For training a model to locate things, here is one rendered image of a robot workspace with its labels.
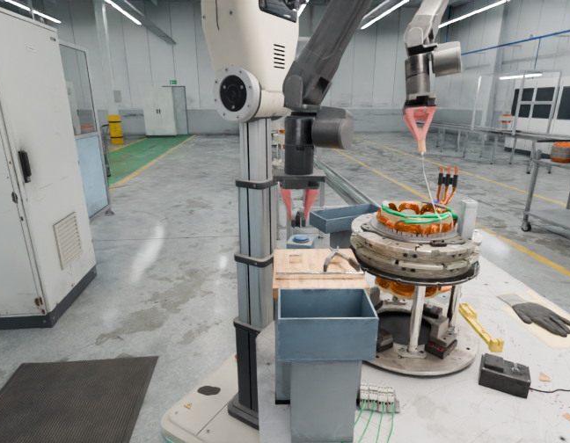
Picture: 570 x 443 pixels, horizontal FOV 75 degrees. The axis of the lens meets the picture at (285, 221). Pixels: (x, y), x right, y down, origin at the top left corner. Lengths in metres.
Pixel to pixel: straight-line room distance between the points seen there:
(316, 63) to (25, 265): 2.38
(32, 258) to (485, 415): 2.47
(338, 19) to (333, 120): 0.16
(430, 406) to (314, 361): 0.34
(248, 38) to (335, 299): 0.68
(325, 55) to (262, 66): 0.40
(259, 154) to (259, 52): 0.28
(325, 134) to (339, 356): 0.39
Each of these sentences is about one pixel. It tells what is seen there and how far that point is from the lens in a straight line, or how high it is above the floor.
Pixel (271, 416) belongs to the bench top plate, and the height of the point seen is 0.78.
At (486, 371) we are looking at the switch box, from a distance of 1.02.
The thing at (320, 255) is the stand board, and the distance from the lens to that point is 0.88.
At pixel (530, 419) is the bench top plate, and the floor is 0.78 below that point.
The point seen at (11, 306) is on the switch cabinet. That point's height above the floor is 0.18.
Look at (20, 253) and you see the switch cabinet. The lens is 2.77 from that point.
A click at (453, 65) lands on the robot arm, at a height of 1.49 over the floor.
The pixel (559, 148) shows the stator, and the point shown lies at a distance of 4.76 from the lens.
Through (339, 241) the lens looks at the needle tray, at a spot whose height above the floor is 0.97.
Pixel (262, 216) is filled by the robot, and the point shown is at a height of 1.06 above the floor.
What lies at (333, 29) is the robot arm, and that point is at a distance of 0.71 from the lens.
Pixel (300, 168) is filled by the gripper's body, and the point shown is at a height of 1.29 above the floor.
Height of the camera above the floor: 1.41
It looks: 18 degrees down
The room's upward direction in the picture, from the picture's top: straight up
